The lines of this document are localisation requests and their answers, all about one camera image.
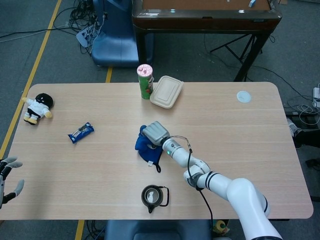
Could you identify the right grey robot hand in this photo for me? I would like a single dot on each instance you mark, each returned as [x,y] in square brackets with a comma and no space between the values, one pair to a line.
[156,132]

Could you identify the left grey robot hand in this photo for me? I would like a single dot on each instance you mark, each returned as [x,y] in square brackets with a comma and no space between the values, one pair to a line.
[3,175]

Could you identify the blue cloth with black trim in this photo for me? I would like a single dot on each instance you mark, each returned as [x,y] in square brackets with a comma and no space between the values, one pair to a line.
[146,153]

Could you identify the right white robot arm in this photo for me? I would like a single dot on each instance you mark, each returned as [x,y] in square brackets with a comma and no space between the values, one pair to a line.
[240,192]

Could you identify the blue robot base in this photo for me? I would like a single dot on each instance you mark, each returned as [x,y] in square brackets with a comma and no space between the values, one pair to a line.
[115,45]

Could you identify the beige lidded takeout container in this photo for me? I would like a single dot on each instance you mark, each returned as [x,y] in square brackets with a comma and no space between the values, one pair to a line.
[166,92]

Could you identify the green Pringles can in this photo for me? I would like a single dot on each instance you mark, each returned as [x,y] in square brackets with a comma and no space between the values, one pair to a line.
[145,85]

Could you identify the blue Oreo cookie pack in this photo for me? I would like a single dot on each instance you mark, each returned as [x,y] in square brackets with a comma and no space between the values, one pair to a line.
[81,132]

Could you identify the black-headed plush doll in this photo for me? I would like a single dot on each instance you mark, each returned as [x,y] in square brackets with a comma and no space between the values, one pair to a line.
[37,107]

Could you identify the white table grommet cap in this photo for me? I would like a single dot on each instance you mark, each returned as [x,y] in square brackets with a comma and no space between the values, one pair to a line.
[243,96]

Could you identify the blue robot chassis seat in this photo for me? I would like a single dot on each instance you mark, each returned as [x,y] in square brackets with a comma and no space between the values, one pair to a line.
[155,230]

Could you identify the yellow tape roll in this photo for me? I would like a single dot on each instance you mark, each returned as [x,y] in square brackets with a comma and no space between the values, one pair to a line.
[221,227]

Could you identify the black tripod stand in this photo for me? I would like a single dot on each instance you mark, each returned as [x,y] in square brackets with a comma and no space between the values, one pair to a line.
[240,50]

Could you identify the dark wooden mahjong table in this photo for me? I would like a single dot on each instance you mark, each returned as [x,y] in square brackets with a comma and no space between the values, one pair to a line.
[207,21]

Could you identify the grey shoe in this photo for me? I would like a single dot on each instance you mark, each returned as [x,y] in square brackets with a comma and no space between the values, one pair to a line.
[293,126]

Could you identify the white power strip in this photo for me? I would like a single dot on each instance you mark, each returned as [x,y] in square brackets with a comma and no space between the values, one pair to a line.
[317,96]

